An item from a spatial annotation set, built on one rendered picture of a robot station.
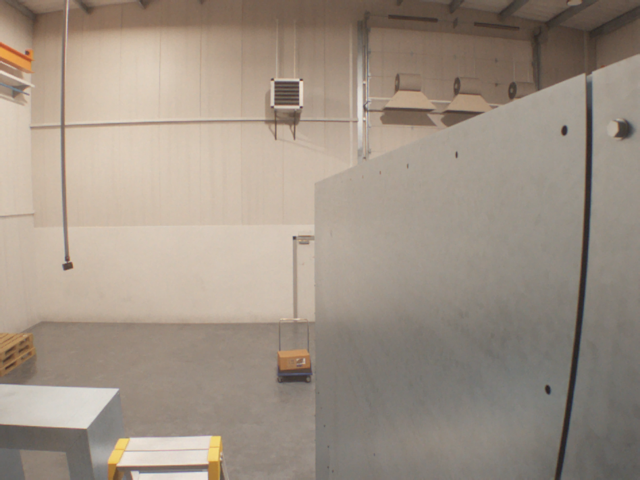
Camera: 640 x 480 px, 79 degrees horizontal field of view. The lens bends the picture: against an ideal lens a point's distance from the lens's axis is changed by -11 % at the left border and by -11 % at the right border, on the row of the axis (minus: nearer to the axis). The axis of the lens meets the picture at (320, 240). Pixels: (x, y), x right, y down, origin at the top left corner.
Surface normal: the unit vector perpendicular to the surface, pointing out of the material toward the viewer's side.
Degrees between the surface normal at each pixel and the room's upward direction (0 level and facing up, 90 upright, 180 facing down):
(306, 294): 90
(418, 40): 90
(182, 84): 90
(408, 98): 81
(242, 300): 90
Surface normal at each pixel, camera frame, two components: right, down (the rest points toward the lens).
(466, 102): 0.08, -0.06
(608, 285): -1.00, 0.01
